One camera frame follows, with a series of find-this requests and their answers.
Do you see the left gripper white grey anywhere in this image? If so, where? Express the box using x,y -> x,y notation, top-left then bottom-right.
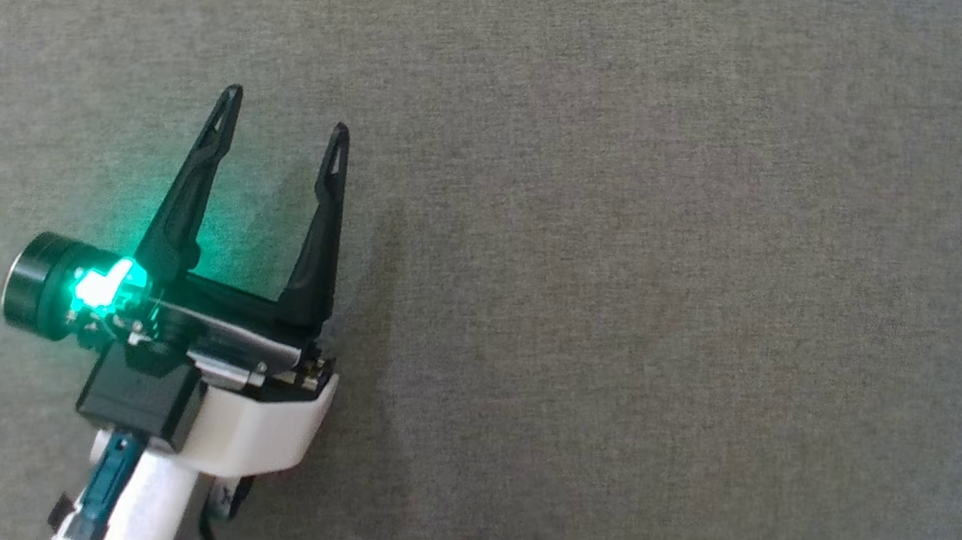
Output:
0,56 -> 379,489

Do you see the large grey sofa seat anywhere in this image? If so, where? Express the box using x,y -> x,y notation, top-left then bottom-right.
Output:
0,0 -> 962,540

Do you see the teal camera cable connector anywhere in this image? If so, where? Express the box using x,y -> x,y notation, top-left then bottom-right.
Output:
66,426 -> 144,540

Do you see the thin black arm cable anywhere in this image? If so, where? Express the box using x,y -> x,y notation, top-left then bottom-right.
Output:
196,469 -> 256,540

